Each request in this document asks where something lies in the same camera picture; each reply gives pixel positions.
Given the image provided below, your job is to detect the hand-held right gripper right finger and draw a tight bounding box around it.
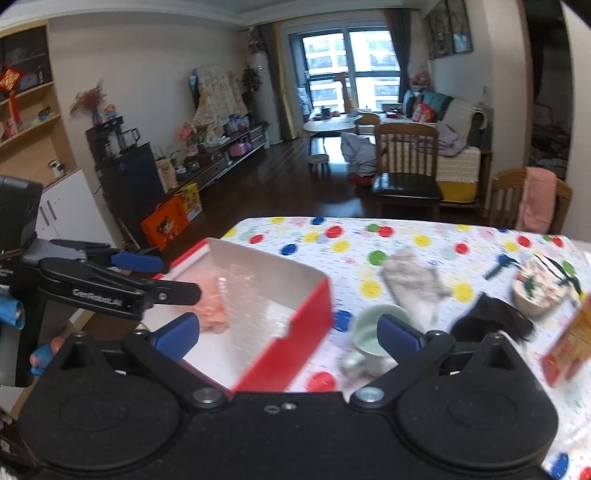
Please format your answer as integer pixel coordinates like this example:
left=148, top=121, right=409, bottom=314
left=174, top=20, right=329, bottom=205
left=351, top=314, right=539, bottom=407

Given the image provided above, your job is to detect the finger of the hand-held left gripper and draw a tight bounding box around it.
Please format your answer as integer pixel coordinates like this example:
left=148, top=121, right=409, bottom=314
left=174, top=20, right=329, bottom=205
left=39, top=257, right=203, bottom=322
left=50, top=239, right=165, bottom=274

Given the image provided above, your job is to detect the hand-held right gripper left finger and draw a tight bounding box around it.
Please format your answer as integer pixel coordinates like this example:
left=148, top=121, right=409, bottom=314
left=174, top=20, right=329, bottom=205
left=41, top=313, right=232, bottom=409

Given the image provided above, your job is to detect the white fluffy towel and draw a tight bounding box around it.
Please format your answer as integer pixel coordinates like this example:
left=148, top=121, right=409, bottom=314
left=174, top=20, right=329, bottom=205
left=381, top=247, right=453, bottom=326

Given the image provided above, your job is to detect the red cardboard box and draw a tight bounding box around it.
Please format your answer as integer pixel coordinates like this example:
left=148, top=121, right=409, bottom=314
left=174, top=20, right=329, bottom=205
left=152, top=237, right=334, bottom=393

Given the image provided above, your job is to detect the person's left hand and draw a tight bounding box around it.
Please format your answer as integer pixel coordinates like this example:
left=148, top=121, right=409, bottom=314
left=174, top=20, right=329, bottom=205
left=28, top=336, right=66, bottom=377

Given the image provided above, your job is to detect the light green ceramic cup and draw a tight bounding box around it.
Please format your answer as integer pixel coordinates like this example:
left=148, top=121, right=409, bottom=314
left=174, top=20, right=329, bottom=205
left=342, top=304, right=416, bottom=377

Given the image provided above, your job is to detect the pink cloth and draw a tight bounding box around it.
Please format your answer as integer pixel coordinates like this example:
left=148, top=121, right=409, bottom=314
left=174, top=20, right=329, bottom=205
left=196, top=272, right=232, bottom=333

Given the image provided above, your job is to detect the orange gift box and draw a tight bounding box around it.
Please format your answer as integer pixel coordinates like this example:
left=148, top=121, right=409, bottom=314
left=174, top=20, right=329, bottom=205
left=140, top=203, right=191, bottom=252

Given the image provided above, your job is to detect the white cabinet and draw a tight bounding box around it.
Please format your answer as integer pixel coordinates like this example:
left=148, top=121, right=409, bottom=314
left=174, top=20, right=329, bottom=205
left=34, top=168, right=116, bottom=250

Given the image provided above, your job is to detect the yellow cardboard box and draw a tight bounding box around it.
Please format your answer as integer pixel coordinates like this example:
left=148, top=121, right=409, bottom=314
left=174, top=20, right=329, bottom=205
left=173, top=183, right=204, bottom=220

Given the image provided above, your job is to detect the dark blue cabinet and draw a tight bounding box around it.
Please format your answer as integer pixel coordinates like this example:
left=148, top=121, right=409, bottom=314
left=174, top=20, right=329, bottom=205
left=95, top=141, right=169, bottom=241

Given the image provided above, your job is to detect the clear plastic bag in box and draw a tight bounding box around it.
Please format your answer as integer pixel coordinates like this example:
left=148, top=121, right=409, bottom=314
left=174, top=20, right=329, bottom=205
left=217, top=272, right=296, bottom=342

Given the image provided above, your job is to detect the black cloth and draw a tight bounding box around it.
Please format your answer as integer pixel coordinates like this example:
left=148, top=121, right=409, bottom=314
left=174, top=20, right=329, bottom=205
left=450, top=293, right=536, bottom=344

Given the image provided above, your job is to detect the polka dot tablecloth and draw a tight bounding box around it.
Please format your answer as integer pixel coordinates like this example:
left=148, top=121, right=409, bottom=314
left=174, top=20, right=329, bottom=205
left=222, top=216, right=591, bottom=480

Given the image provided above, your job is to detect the wooden shelf unit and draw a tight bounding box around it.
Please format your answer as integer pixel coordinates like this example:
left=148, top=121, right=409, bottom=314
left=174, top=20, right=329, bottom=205
left=0, top=21, right=79, bottom=188

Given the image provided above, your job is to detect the black coffee machine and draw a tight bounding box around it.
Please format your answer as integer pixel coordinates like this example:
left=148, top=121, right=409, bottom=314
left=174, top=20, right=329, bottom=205
left=85, top=116, right=141, bottom=162

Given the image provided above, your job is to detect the blue clip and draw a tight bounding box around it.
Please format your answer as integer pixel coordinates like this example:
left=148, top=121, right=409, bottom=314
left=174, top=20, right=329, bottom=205
left=482, top=254, right=520, bottom=280

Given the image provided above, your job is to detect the vase with red dried flowers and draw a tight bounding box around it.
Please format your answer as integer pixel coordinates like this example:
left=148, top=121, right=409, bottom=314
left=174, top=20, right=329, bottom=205
left=69, top=79, right=106, bottom=126

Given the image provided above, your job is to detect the pink flower bouquet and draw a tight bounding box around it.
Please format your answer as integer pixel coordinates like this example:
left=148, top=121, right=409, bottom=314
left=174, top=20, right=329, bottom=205
left=177, top=122, right=204, bottom=155

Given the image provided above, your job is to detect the red hanging ornament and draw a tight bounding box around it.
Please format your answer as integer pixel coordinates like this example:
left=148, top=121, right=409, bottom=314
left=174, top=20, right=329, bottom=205
left=0, top=67, right=23, bottom=93

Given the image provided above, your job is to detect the long tv cabinet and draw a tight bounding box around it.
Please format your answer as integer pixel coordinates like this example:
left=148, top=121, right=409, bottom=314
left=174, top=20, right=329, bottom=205
left=173, top=122, right=271, bottom=190

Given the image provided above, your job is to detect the patterned fabric pouch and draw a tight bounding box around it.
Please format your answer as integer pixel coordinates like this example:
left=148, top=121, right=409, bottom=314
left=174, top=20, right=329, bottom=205
left=512, top=254, right=583, bottom=317

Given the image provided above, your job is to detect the wooden chair black seat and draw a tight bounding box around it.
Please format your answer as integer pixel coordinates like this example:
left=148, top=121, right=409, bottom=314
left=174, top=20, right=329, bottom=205
left=372, top=122, right=444, bottom=217

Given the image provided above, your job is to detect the orange carton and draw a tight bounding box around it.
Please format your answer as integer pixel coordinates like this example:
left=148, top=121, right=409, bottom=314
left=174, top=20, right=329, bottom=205
left=541, top=307, right=591, bottom=386

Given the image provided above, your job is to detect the cloth covered television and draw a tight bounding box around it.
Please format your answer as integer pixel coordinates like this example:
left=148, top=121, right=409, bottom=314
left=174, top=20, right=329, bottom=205
left=188, top=67, right=247, bottom=134

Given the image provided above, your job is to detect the white bag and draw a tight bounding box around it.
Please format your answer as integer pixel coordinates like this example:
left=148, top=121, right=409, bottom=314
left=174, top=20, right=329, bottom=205
left=341, top=132, right=377, bottom=178

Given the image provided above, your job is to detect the sofa with cream cover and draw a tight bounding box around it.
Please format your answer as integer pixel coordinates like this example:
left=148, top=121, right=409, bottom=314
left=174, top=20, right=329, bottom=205
left=399, top=90, right=495, bottom=204

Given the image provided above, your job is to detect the pink towel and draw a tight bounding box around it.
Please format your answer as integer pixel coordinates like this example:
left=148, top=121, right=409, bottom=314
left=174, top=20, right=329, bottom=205
left=516, top=166, right=558, bottom=234

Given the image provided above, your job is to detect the white standing air conditioner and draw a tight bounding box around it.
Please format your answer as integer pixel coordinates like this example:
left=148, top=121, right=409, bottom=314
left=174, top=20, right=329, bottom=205
left=248, top=51, right=271, bottom=125

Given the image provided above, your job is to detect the wooden coffee table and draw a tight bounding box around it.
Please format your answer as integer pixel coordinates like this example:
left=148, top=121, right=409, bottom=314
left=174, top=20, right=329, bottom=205
left=302, top=113, right=365, bottom=139

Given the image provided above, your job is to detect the grey curtain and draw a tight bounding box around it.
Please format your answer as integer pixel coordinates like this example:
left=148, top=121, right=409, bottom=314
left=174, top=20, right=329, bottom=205
left=259, top=22, right=296, bottom=141
left=383, top=8, right=414, bottom=100

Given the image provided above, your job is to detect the framed wall picture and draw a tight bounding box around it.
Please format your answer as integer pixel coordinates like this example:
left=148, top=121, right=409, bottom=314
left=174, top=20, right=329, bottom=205
left=422, top=0, right=474, bottom=61

